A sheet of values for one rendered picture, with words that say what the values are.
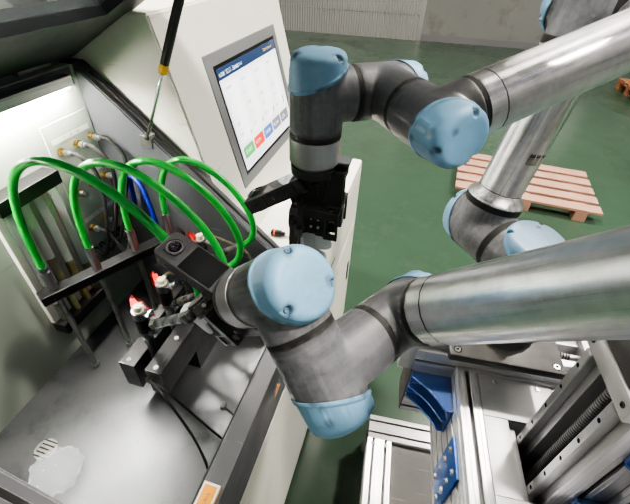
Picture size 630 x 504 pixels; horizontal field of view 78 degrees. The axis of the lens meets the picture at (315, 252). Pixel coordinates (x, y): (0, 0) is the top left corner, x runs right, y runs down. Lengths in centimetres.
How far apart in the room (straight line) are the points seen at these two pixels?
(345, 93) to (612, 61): 32
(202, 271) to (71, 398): 66
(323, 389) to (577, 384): 49
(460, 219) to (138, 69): 76
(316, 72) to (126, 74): 58
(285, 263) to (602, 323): 23
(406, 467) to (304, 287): 133
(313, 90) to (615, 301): 38
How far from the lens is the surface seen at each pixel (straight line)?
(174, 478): 94
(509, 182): 84
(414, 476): 163
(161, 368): 89
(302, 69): 52
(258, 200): 63
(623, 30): 64
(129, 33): 98
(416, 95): 50
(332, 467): 181
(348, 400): 39
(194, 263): 52
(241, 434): 82
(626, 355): 66
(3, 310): 101
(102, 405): 107
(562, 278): 32
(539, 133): 82
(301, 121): 54
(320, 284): 36
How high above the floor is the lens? 169
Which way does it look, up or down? 40 degrees down
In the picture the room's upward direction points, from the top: 3 degrees clockwise
